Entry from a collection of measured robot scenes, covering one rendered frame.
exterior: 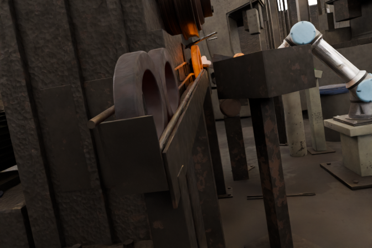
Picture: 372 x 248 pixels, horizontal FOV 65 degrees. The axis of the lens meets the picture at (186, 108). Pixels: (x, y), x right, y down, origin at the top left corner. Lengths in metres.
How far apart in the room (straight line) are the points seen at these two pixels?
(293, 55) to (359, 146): 0.93
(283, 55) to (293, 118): 1.31
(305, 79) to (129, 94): 0.69
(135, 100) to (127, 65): 0.06
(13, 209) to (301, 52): 1.32
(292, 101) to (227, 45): 2.21
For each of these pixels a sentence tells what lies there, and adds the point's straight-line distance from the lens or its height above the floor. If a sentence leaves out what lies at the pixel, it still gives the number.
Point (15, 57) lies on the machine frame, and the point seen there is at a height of 0.87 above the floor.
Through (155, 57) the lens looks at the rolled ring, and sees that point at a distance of 0.61.
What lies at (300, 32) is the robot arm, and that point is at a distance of 1.61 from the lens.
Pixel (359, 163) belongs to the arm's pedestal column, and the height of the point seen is 0.09.
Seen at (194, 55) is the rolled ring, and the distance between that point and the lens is 1.48.
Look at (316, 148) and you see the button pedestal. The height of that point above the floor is 0.03.
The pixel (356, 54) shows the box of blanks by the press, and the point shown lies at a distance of 3.98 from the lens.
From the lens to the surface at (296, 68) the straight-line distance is 0.97.
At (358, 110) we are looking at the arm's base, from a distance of 1.82.
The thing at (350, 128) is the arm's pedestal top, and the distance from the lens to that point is 1.68.
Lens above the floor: 0.67
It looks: 5 degrees down
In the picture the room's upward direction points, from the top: 9 degrees counter-clockwise
